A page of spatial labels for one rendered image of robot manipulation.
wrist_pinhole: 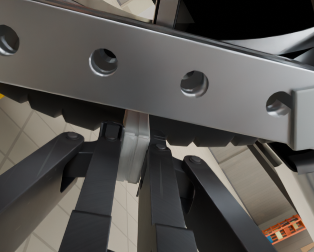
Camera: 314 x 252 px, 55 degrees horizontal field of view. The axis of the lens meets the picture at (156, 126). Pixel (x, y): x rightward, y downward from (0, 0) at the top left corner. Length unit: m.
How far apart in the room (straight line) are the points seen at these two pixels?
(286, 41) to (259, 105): 0.10
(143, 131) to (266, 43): 0.12
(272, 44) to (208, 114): 0.11
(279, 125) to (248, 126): 0.02
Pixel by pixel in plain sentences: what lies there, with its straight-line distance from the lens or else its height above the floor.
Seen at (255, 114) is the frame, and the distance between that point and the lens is 0.16.
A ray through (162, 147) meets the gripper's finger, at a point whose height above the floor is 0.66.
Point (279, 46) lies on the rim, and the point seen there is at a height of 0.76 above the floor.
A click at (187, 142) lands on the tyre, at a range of 0.25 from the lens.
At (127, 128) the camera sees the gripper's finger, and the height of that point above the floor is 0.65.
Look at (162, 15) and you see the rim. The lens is 0.25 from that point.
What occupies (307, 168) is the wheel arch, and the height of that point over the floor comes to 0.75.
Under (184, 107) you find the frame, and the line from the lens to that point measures 0.15.
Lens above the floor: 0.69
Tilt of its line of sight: 9 degrees down
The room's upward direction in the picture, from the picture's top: 60 degrees clockwise
